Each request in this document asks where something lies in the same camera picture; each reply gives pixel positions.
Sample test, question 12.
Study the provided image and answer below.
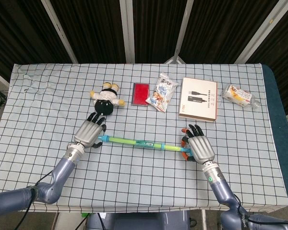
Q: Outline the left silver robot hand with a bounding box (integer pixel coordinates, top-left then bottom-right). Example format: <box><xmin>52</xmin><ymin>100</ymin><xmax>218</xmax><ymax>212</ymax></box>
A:
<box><xmin>73</xmin><ymin>112</ymin><xmax>108</xmax><ymax>148</ymax></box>

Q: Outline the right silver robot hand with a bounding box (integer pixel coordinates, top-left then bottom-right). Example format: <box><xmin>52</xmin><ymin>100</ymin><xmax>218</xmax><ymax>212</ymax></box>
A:
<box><xmin>180</xmin><ymin>124</ymin><xmax>216</xmax><ymax>165</ymax></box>

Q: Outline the blue green water pump toy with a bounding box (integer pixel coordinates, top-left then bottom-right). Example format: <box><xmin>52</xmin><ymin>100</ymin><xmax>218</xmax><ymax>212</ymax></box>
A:
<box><xmin>97</xmin><ymin>135</ymin><xmax>193</xmax><ymax>157</ymax></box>

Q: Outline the black and white plush doll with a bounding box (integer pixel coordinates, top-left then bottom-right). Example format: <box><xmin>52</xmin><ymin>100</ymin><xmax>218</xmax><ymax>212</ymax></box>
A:
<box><xmin>90</xmin><ymin>82</ymin><xmax>126</xmax><ymax>116</ymax></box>

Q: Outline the red ink pad case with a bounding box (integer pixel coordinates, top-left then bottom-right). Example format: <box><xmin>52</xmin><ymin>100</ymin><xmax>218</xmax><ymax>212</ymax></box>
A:
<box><xmin>131</xmin><ymin>82</ymin><xmax>150</xmax><ymax>106</ymax></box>

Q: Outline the white snack bag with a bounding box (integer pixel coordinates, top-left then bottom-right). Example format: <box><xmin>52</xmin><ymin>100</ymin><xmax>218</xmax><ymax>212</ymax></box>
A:
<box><xmin>145</xmin><ymin>73</ymin><xmax>179</xmax><ymax>113</ymax></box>

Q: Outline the light blue checked tablecloth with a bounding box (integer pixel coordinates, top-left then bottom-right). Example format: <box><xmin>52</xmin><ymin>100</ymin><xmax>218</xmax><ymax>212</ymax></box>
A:
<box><xmin>0</xmin><ymin>62</ymin><xmax>288</xmax><ymax>214</ymax></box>

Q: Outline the blue-grey robot torso base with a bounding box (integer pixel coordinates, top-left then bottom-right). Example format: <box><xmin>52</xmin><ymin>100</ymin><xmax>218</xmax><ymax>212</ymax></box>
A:
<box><xmin>86</xmin><ymin>211</ymin><xmax>191</xmax><ymax>230</ymax></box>

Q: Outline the white cable product box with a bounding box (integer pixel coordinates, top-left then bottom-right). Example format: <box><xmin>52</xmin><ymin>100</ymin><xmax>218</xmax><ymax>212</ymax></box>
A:
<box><xmin>178</xmin><ymin>77</ymin><xmax>218</xmax><ymax>123</ymax></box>

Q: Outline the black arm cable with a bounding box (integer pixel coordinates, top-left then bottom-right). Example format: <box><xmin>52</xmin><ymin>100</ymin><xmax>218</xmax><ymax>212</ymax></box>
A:
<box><xmin>13</xmin><ymin>171</ymin><xmax>54</xmax><ymax>230</ymax></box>
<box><xmin>232</xmin><ymin>193</ymin><xmax>252</xmax><ymax>218</ymax></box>

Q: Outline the white partition frame post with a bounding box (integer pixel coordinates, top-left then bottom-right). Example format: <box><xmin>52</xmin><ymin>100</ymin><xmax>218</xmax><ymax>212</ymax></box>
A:
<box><xmin>40</xmin><ymin>0</ymin><xmax>79</xmax><ymax>64</ymax></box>
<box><xmin>164</xmin><ymin>0</ymin><xmax>195</xmax><ymax>65</ymax></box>
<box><xmin>119</xmin><ymin>0</ymin><xmax>136</xmax><ymax>64</ymax></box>
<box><xmin>234</xmin><ymin>0</ymin><xmax>288</xmax><ymax>64</ymax></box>

